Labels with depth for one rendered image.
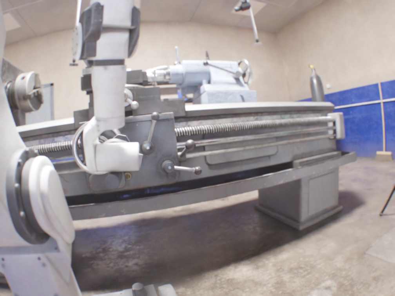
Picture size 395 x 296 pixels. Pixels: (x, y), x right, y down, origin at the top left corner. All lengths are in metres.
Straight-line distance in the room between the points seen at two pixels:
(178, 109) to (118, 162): 0.62
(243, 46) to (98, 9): 5.15
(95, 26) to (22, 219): 0.32
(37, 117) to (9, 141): 4.46
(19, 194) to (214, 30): 5.23
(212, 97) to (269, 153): 0.47
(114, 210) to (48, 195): 0.63
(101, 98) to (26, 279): 0.36
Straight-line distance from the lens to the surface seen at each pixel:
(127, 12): 0.42
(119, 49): 0.42
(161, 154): 0.87
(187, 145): 0.76
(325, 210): 1.70
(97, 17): 0.41
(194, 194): 0.91
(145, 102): 0.87
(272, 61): 5.82
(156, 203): 0.89
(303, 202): 1.48
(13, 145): 0.32
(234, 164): 1.16
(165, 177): 0.88
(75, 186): 1.10
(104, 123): 0.43
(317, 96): 3.41
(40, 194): 0.30
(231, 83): 1.31
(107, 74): 0.41
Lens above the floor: 0.69
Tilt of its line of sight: 3 degrees down
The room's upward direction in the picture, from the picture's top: 6 degrees counter-clockwise
